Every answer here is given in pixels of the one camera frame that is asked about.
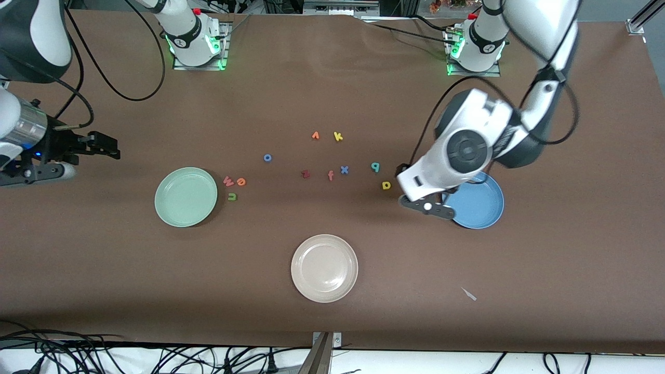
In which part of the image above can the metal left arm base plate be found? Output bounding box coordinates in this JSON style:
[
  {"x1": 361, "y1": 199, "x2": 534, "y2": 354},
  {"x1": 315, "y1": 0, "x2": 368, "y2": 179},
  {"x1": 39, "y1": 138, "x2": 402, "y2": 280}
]
[{"x1": 446, "y1": 29, "x2": 502, "y2": 77}]

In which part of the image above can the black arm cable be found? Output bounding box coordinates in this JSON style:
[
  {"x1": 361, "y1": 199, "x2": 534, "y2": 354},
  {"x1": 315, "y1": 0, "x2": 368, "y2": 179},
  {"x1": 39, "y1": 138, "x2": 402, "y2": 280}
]
[
  {"x1": 408, "y1": 0, "x2": 580, "y2": 167},
  {"x1": 52, "y1": 0, "x2": 167, "y2": 130}
]

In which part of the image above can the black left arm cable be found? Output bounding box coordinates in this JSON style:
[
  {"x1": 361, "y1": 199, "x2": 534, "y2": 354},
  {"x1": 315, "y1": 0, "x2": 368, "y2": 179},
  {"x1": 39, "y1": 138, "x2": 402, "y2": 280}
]
[{"x1": 408, "y1": 0, "x2": 580, "y2": 167}]

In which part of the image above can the orange flower decoration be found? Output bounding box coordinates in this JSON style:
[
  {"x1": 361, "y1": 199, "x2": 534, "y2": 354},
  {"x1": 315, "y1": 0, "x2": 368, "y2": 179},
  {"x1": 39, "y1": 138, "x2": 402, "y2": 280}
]
[{"x1": 429, "y1": 0, "x2": 468, "y2": 14}]

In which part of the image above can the grey metal bar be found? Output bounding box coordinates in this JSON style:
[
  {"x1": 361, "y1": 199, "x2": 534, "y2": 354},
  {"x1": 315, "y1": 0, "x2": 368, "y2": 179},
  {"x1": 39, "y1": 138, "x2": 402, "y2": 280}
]
[{"x1": 298, "y1": 332, "x2": 333, "y2": 374}]

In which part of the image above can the aluminium frame profile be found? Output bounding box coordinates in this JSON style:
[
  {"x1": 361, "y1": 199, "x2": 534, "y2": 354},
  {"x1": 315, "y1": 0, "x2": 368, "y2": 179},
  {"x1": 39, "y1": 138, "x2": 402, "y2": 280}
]
[{"x1": 626, "y1": 0, "x2": 656, "y2": 36}]

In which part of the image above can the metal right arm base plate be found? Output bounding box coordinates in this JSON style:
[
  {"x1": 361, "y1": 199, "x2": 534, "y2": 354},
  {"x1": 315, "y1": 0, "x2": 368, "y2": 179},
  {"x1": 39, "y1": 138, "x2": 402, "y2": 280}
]
[{"x1": 172, "y1": 21, "x2": 232, "y2": 71}]

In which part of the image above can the beige plate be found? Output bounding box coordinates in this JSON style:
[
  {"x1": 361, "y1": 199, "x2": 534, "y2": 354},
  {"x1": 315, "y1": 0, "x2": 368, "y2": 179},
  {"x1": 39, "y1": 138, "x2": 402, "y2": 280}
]
[{"x1": 291, "y1": 234, "x2": 359, "y2": 303}]

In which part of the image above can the metal table edge bracket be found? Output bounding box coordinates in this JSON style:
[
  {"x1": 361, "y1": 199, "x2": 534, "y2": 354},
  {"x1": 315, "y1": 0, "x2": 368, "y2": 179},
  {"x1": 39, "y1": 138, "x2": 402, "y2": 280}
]
[{"x1": 312, "y1": 331, "x2": 342, "y2": 348}]

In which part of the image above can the green plate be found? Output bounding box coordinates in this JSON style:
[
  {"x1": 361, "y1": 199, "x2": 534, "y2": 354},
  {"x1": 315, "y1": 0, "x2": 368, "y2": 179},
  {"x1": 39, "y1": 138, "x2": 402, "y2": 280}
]
[{"x1": 154, "y1": 167, "x2": 218, "y2": 228}]

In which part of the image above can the grey metal box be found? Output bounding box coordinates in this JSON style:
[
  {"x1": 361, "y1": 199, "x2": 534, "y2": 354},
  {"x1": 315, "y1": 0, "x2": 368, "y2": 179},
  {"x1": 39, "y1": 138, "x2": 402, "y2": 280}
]
[{"x1": 304, "y1": 0, "x2": 380, "y2": 15}]

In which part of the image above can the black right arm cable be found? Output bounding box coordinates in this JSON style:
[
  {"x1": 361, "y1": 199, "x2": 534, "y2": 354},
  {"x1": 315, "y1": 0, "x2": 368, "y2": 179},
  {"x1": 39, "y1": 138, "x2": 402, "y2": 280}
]
[{"x1": 52, "y1": 0, "x2": 167, "y2": 130}]

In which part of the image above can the blue plate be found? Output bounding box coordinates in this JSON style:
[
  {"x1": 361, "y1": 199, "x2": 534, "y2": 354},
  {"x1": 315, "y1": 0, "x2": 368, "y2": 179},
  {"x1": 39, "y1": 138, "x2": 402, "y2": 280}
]
[{"x1": 444, "y1": 174, "x2": 505, "y2": 230}]

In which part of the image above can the black cable on table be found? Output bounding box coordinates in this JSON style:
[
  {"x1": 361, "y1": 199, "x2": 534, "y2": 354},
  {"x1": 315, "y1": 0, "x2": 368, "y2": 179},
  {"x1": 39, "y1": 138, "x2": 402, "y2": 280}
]
[
  {"x1": 410, "y1": 15, "x2": 448, "y2": 32},
  {"x1": 371, "y1": 23, "x2": 451, "y2": 41}
]

